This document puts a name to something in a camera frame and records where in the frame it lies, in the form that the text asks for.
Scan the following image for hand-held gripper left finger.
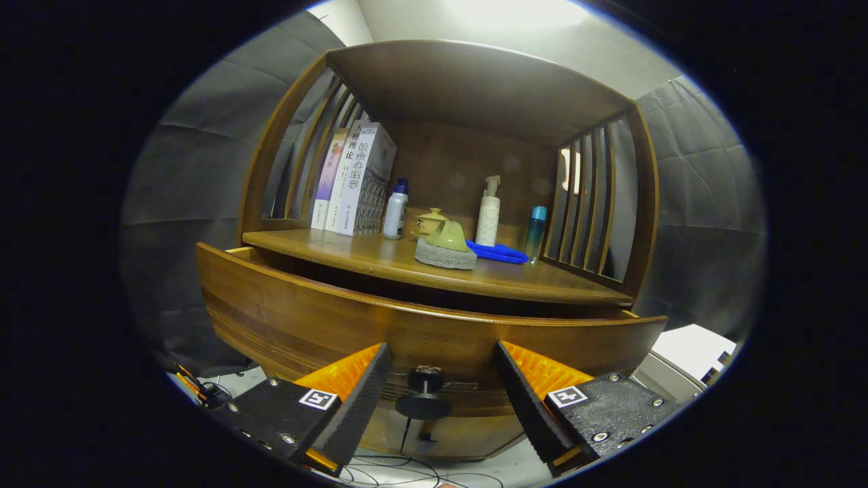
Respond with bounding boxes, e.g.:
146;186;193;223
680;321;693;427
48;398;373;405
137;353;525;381
216;342;393;475

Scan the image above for blue cloth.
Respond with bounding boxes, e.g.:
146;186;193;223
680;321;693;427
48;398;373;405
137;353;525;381
465;239;530;265

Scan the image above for pink purple book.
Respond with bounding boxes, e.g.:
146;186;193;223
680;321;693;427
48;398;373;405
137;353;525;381
311;129;350;230

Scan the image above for wooden cabinet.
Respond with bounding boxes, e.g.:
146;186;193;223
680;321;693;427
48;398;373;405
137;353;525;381
237;39;660;462

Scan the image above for clear bottle blue cap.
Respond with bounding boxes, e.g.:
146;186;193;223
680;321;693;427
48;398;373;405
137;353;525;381
525;206;548;264

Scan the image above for green handled scrub brush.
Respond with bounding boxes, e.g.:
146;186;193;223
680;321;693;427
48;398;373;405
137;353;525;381
414;219;478;271

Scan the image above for white patterned book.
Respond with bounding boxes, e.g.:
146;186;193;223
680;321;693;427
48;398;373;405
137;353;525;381
337;121;398;237

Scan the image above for white grey appliance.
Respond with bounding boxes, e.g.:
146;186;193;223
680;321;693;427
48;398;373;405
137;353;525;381
634;324;738;404

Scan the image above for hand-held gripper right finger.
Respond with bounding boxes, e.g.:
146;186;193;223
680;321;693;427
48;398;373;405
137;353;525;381
494;340;681;475

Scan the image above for white pump bottle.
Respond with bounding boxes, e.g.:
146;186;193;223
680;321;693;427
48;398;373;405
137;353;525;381
475;176;502;247

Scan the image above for black drawer knob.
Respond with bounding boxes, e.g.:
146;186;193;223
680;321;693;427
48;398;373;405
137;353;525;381
395;366;453;421

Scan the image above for black floor cables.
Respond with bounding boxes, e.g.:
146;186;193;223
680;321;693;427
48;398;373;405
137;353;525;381
336;454;506;488

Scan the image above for white bottle blue cap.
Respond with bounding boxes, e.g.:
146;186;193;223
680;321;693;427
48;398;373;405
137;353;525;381
382;178;410;241

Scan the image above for yellow lidded teacup with saucer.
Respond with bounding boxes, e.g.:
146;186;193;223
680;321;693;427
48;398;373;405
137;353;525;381
410;207;450;241

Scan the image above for wooden drawer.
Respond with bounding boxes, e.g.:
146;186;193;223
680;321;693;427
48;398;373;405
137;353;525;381
195;242;669;418

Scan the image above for wooden countertop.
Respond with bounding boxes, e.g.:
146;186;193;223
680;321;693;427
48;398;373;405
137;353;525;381
242;227;635;306

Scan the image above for orange black tool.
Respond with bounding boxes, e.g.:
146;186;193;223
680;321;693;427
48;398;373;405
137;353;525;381
173;363;224;407

